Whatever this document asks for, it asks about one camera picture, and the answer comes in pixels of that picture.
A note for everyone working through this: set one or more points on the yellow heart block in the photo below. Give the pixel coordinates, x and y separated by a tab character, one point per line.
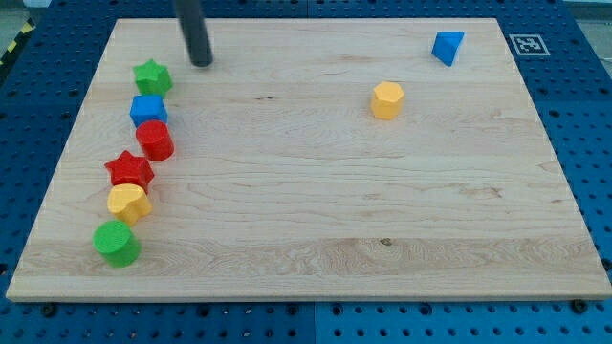
128	202

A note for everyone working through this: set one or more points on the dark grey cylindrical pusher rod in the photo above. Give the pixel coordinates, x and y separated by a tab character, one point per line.
191	19

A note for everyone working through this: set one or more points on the green cylinder block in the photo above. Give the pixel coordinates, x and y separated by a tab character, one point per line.
116	243

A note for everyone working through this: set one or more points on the red star block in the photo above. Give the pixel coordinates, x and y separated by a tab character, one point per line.
127	168

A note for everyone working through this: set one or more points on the white fiducial marker tag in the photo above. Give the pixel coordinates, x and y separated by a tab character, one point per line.
529	44

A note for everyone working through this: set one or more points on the green star block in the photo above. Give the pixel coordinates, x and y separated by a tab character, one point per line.
152	78

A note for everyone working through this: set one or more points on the yellow black hazard tape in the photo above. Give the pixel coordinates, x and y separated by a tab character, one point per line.
17	45

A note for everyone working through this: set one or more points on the yellow hexagon block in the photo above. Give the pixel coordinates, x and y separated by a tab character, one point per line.
387	100

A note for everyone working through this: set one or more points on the light wooden board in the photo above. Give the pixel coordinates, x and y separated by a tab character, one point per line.
283	186

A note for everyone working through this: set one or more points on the blue triangle block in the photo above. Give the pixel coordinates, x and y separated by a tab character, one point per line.
446	46

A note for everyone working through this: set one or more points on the blue cube block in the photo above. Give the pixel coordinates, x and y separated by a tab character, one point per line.
147	107

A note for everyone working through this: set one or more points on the red cylinder block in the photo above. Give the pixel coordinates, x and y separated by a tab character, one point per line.
155	140

